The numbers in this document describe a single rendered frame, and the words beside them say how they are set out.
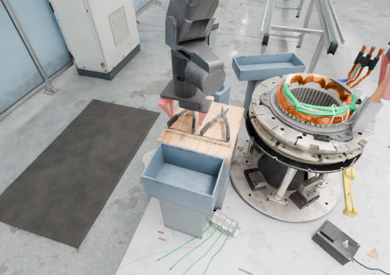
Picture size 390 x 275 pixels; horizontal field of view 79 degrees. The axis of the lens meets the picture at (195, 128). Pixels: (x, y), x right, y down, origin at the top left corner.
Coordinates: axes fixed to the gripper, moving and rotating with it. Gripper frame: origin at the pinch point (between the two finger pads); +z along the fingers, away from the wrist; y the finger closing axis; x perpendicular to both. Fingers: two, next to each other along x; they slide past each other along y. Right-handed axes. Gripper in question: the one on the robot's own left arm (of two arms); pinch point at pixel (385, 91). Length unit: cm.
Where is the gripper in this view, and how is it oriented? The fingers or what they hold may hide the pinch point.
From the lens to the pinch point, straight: 64.9
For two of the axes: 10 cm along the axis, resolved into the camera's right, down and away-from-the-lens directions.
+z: -0.9, 7.3, 6.8
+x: -9.3, -3.1, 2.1
